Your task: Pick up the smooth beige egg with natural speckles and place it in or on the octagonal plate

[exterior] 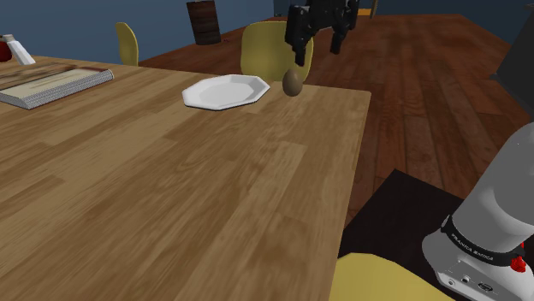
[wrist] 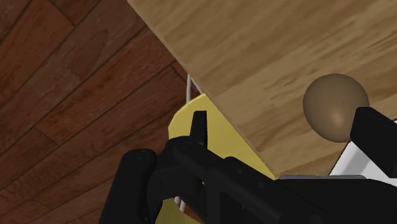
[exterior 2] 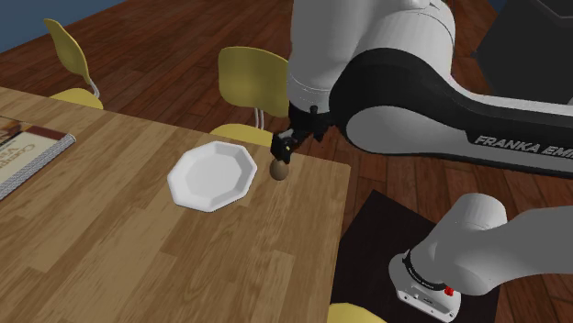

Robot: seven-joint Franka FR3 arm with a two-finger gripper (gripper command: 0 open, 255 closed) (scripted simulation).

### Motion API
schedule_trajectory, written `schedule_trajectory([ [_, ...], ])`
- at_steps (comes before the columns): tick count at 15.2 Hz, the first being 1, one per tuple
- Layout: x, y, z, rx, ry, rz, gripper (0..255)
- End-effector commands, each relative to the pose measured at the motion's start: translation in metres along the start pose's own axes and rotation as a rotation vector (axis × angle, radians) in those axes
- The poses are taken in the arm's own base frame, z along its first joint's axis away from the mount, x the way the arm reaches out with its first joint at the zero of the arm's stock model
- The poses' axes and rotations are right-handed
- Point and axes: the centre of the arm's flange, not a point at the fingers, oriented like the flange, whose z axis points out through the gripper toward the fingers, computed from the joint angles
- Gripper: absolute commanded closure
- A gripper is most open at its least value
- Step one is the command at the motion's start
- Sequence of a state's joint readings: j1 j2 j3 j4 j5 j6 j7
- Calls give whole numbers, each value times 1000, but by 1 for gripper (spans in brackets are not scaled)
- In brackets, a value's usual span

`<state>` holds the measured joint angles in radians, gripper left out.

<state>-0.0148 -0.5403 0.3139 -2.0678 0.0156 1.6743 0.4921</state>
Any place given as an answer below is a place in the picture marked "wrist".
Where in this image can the white flat box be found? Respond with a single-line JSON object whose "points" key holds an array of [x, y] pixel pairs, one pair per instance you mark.
{"points": [[350, 163]]}

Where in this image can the light wooden table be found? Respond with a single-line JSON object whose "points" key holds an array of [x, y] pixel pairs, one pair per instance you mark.
{"points": [[263, 46]]}

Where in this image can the yellow chair with white legs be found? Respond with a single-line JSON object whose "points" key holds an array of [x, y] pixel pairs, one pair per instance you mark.
{"points": [[218, 133]]}

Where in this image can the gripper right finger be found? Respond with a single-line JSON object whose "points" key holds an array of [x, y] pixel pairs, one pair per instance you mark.
{"points": [[377, 136]]}

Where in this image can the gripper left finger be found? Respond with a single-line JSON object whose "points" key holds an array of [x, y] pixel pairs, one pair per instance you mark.
{"points": [[186, 173]]}

